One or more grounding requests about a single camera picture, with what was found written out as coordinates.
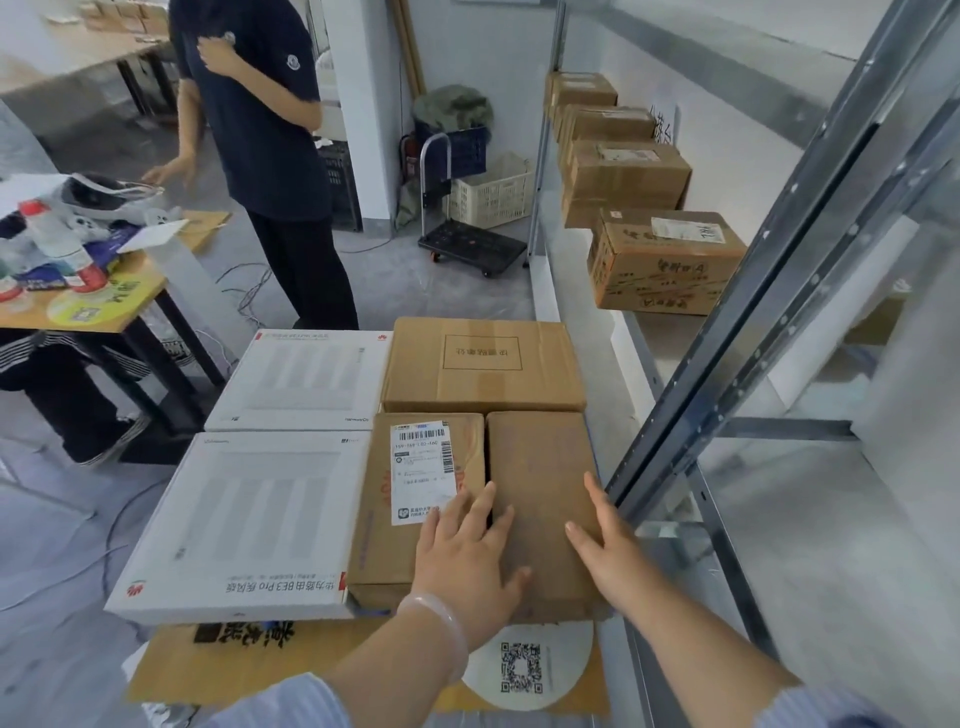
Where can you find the person's right hand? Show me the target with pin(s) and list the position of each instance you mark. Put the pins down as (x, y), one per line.
(622, 570)

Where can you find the person's left hand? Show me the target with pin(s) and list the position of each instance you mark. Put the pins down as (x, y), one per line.
(465, 562)

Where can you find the brown box with label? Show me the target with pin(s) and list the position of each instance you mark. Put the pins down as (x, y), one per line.
(375, 540)

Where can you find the plain brown box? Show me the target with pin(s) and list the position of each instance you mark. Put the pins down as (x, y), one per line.
(540, 465)

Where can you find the brown box printed square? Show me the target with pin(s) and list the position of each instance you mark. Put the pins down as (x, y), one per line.
(480, 390)

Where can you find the white box with red logo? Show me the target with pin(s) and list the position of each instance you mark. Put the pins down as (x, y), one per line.
(300, 382)
(247, 517)

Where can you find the printed cardboard box with label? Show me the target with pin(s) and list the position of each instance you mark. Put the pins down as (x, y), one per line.
(581, 90)
(607, 124)
(630, 180)
(660, 270)

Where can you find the person's right forearm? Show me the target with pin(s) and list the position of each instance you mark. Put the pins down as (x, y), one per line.
(697, 660)

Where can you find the person's left forearm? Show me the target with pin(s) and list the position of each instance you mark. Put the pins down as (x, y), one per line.
(390, 675)

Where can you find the translucent white bangle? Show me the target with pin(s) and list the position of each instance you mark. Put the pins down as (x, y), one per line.
(450, 622)

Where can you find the round white sticker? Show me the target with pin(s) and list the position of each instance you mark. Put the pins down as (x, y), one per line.
(570, 660)

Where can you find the light blue striped shirt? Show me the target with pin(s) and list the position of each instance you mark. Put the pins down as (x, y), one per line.
(285, 709)

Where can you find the low wooden table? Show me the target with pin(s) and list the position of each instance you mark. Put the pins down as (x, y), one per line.
(172, 675)

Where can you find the black platform trolley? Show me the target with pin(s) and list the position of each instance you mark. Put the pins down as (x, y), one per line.
(472, 244)

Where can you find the cream plastic crate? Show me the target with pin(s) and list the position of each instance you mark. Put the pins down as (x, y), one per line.
(495, 195)

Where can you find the black plastic crate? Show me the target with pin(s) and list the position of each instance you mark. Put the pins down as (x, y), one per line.
(341, 187)

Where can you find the red fire extinguisher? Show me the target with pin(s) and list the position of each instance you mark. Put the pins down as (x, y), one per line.
(408, 157)

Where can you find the navy plastic crate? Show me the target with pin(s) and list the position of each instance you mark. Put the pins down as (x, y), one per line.
(465, 150)

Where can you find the round yellow sticker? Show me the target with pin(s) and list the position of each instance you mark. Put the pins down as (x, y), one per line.
(112, 304)

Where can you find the white paper sign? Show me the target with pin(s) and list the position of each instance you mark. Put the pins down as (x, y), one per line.
(664, 124)

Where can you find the small white paper sheet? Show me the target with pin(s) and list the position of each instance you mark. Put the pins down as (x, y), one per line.
(154, 236)

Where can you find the camouflage bag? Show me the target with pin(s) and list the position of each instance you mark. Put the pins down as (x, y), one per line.
(454, 109)

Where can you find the white controller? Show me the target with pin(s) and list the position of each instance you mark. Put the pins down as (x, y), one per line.
(86, 227)
(163, 216)

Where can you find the blue packet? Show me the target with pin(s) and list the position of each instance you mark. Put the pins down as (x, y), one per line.
(112, 253)

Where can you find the wooden table with black legs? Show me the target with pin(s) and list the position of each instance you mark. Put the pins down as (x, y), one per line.
(22, 319)

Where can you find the white headset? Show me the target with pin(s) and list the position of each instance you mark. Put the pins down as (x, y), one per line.
(97, 196)

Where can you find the bundle of wooden poles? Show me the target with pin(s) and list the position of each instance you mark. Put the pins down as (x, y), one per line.
(409, 45)

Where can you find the clear water bottle red cap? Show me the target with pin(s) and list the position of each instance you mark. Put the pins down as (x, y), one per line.
(52, 240)
(11, 289)

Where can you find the large white paper sheet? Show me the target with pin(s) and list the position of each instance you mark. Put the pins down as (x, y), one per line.
(30, 195)

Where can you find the long wooden table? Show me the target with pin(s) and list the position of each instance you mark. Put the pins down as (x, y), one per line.
(67, 60)

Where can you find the pile of small brown boxes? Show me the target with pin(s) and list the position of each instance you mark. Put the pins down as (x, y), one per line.
(120, 19)

